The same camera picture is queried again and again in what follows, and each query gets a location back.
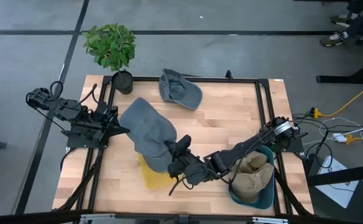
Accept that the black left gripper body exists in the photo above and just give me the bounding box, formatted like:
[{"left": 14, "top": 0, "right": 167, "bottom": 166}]
[{"left": 91, "top": 100, "right": 120, "bottom": 142}]

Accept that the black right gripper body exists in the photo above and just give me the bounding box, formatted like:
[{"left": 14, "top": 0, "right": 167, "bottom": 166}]
[{"left": 167, "top": 149, "right": 215, "bottom": 187}]

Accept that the blue-grey baseball cap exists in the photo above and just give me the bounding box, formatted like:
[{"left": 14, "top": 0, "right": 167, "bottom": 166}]
[
  {"left": 119, "top": 96, "right": 178, "bottom": 174},
  {"left": 159, "top": 68, "right": 203, "bottom": 111}
]

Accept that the yellow plastic bin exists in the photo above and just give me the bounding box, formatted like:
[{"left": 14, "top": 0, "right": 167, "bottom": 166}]
[{"left": 137, "top": 151, "right": 184, "bottom": 190}]

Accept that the beige baseball cap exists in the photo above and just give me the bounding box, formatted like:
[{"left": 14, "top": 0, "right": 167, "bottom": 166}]
[
  {"left": 236, "top": 151, "right": 269, "bottom": 175},
  {"left": 231, "top": 161, "right": 275, "bottom": 203}
]

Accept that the potted green plant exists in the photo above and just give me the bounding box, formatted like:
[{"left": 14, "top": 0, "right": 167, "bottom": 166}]
[{"left": 81, "top": 23, "right": 137, "bottom": 96}]

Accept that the teal plastic bin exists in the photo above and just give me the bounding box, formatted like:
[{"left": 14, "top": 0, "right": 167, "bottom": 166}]
[{"left": 227, "top": 144, "right": 276, "bottom": 210}]

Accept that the black rig beam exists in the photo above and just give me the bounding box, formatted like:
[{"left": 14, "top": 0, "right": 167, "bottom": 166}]
[{"left": 0, "top": 208, "right": 363, "bottom": 224}]

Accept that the white paper sheet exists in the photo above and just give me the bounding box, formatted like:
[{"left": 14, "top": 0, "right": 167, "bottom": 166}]
[{"left": 314, "top": 154, "right": 360, "bottom": 209}]

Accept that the black metal bar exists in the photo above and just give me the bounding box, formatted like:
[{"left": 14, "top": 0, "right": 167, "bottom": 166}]
[{"left": 306, "top": 162, "right": 363, "bottom": 187}]

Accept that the person's shoe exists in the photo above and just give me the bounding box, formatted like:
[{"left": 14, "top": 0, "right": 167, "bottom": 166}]
[
  {"left": 319, "top": 30, "right": 347, "bottom": 48},
  {"left": 329, "top": 12, "right": 352, "bottom": 29}
]

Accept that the person's leg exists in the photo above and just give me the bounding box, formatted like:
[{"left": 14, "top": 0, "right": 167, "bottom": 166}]
[{"left": 344, "top": 0, "right": 363, "bottom": 38}]

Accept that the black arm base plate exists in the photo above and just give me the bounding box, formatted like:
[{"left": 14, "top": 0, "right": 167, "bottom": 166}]
[
  {"left": 66, "top": 126, "right": 108, "bottom": 149},
  {"left": 259, "top": 126, "right": 308, "bottom": 154}
]

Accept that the black diagonal frame strut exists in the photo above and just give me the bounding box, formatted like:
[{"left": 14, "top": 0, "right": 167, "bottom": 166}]
[
  {"left": 273, "top": 167, "right": 313, "bottom": 216},
  {"left": 57, "top": 152, "right": 104, "bottom": 212}
]

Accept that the black aluminium table frame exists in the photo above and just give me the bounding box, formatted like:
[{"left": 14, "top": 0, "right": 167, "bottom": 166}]
[{"left": 98, "top": 75, "right": 283, "bottom": 216}]

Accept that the silver metal bracket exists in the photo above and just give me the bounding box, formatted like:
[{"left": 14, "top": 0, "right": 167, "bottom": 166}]
[
  {"left": 80, "top": 213, "right": 116, "bottom": 223},
  {"left": 252, "top": 217, "right": 288, "bottom": 224}
]

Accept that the yellow plug cable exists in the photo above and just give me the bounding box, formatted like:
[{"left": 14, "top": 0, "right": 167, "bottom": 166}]
[{"left": 344, "top": 133, "right": 363, "bottom": 147}]

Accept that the yellow extension cable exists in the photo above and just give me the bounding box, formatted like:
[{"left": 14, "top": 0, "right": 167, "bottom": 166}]
[{"left": 310, "top": 77, "right": 363, "bottom": 119}]

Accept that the black desk leg frame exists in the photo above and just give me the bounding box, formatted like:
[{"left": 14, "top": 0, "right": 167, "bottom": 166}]
[{"left": 316, "top": 30, "right": 363, "bottom": 85}]

